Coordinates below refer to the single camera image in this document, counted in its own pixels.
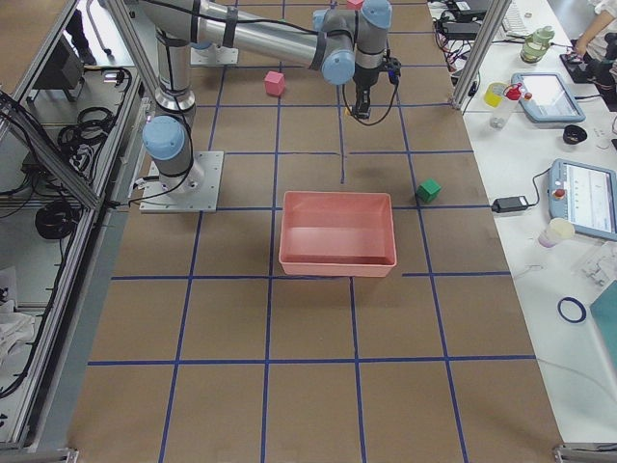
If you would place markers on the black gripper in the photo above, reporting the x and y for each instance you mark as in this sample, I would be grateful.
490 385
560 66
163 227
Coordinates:
362 79

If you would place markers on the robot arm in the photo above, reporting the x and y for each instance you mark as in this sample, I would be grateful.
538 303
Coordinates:
343 45

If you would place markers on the pink cube centre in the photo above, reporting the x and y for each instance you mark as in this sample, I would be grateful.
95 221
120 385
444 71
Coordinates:
274 83

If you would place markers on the pink cube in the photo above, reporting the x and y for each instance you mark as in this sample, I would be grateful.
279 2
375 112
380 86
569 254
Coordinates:
274 83
354 4

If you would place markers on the pink cube near left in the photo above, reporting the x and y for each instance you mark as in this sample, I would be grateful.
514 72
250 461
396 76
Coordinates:
354 4

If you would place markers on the green cube near bin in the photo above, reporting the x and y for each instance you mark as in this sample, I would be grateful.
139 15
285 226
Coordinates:
428 190

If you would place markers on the pink plastic bin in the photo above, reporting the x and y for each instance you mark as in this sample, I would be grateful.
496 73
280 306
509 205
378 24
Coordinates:
337 234

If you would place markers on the black power adapter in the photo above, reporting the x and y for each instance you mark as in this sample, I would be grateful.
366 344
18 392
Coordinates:
510 204

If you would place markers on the teach pendant far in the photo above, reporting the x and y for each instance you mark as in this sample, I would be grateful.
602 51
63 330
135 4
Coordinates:
551 99

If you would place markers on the teach pendant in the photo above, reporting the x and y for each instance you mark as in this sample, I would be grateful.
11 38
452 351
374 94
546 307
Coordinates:
551 99
584 195

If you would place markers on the green water bottle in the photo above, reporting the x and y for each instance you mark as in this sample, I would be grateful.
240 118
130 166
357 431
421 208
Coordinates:
536 45

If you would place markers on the black bowl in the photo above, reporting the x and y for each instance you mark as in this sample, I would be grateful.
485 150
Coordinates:
574 134

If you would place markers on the white cup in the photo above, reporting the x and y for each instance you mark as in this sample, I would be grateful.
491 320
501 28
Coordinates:
556 231

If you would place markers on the teach pendant near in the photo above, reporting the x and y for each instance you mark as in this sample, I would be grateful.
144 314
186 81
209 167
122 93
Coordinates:
584 195

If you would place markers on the blue tape roll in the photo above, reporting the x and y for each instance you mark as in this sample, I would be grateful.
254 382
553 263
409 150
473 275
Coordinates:
571 310

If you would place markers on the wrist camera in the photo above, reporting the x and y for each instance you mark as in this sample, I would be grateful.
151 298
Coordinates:
392 68

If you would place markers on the aluminium frame post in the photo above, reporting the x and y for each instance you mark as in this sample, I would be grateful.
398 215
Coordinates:
487 32

